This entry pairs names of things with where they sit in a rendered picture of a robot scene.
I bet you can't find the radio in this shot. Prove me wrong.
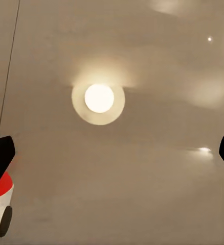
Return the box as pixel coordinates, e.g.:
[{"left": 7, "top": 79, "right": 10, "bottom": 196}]
[{"left": 0, "top": 171, "right": 14, "bottom": 237}]

